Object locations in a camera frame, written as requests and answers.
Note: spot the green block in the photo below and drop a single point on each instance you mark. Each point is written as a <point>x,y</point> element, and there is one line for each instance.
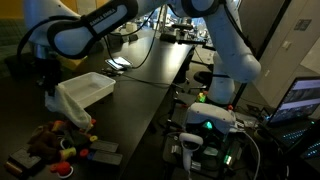
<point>78,137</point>

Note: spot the black rectangular block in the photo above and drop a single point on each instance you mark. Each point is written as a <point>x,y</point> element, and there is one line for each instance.
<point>107,158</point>
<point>104,146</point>

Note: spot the glowing tablet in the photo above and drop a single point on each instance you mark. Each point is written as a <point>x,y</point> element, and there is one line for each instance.
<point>120,62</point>

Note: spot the yellow spool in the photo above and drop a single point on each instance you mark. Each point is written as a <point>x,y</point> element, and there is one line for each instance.
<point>68,153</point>

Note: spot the orange spool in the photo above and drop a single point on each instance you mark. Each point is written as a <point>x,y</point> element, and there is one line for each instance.
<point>58,125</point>

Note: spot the black electronics box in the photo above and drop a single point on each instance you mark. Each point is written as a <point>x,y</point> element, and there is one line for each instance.
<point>216,150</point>

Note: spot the clear plastic bin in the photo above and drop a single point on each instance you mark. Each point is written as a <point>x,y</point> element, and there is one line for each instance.
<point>90,88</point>

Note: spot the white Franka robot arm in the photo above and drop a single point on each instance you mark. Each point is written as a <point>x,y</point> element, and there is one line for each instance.
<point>233,60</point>

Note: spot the yellow disc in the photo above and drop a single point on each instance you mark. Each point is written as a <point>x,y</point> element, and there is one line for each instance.
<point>93,138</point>

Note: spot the brown plush toy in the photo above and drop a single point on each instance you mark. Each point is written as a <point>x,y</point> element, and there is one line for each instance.
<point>43,143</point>

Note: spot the grey wall sign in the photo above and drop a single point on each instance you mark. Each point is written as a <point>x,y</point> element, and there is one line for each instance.
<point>304,23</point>

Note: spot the red disc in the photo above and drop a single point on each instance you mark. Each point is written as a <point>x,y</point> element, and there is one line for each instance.
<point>84,152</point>

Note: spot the black office chair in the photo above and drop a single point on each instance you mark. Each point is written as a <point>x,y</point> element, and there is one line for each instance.
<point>203,77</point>

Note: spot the green plaid sofa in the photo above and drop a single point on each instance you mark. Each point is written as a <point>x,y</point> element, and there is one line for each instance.
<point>10,36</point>

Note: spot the blue disc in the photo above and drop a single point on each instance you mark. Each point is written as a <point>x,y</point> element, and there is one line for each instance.
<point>90,155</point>

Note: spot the wooden cylinder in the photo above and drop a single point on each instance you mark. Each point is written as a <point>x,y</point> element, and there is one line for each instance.
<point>13,168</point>

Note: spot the white VR controller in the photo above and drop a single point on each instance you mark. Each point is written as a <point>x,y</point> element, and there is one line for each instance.
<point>188,141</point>

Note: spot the green yellow object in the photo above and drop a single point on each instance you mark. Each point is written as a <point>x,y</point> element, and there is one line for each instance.
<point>201,97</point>

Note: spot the black stand pole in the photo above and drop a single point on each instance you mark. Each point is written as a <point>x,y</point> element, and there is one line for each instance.
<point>262,50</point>

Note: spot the small red ball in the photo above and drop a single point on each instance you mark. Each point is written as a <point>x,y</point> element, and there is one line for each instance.
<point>93,121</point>

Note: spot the red emergency stop button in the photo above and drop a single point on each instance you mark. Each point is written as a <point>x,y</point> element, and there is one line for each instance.
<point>230,107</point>

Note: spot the open laptop lit screen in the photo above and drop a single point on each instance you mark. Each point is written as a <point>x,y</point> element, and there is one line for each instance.
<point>300,96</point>

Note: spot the black stereo camera bar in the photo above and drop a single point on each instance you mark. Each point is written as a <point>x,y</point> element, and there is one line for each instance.
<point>170,37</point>

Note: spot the white terry towel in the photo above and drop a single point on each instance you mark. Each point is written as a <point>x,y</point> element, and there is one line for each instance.
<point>71,111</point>

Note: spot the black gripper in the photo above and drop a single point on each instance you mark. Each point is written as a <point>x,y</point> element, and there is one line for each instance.
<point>48,70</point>

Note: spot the white control box green light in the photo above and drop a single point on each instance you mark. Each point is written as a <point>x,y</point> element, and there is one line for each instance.
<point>206,115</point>

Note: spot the small white wall plate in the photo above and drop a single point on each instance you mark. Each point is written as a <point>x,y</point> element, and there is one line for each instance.
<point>267,72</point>

